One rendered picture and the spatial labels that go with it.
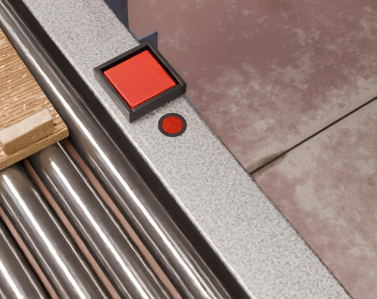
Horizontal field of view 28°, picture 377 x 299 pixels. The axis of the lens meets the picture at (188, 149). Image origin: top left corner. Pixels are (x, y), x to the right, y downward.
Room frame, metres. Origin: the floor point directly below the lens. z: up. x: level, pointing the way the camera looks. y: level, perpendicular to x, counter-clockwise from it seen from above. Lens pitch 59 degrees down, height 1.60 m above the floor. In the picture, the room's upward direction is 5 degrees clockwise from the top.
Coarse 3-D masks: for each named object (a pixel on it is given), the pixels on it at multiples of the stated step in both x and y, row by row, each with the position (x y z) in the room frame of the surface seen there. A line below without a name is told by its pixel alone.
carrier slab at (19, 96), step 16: (0, 32) 0.54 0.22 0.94; (0, 48) 0.52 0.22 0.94; (0, 64) 0.50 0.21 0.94; (16, 64) 0.50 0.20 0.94; (0, 80) 0.47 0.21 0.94; (16, 80) 0.48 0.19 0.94; (32, 80) 0.48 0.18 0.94; (0, 96) 0.45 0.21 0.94; (16, 96) 0.45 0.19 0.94; (32, 96) 0.46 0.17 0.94; (0, 112) 0.43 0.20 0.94; (16, 112) 0.43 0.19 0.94; (32, 112) 0.44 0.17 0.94; (0, 128) 0.41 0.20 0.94; (64, 128) 0.42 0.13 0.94; (32, 144) 0.40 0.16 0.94; (48, 144) 0.40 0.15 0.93; (0, 160) 0.37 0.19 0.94; (16, 160) 0.38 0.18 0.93
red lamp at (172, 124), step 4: (172, 116) 0.46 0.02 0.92; (164, 120) 0.45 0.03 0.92; (168, 120) 0.45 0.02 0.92; (172, 120) 0.45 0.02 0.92; (176, 120) 0.45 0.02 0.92; (180, 120) 0.45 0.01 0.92; (164, 124) 0.45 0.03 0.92; (168, 124) 0.45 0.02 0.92; (172, 124) 0.45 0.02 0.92; (176, 124) 0.45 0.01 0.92; (180, 124) 0.45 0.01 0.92; (164, 128) 0.44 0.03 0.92; (168, 128) 0.44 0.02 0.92; (172, 128) 0.44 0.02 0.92; (176, 128) 0.44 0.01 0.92; (180, 128) 0.44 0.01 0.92; (168, 132) 0.44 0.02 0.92; (172, 132) 0.44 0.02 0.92; (176, 132) 0.44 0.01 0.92
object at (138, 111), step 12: (132, 48) 0.54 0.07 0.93; (144, 48) 0.54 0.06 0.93; (156, 48) 0.54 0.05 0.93; (120, 60) 0.52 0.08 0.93; (96, 72) 0.50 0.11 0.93; (168, 72) 0.51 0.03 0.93; (108, 84) 0.48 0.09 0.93; (180, 84) 0.49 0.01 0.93; (120, 96) 0.47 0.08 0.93; (156, 96) 0.47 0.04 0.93; (168, 96) 0.48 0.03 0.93; (120, 108) 0.46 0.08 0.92; (144, 108) 0.46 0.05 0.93; (156, 108) 0.47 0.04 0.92; (132, 120) 0.45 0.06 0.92
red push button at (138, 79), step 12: (132, 60) 0.52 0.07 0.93; (144, 60) 0.52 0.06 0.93; (156, 60) 0.53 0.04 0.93; (108, 72) 0.50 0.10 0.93; (120, 72) 0.50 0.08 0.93; (132, 72) 0.50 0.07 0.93; (144, 72) 0.51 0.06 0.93; (156, 72) 0.51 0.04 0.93; (120, 84) 0.49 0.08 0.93; (132, 84) 0.49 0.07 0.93; (144, 84) 0.49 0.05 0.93; (156, 84) 0.49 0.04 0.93; (168, 84) 0.49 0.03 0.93; (132, 96) 0.47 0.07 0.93; (144, 96) 0.47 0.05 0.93; (132, 108) 0.46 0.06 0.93
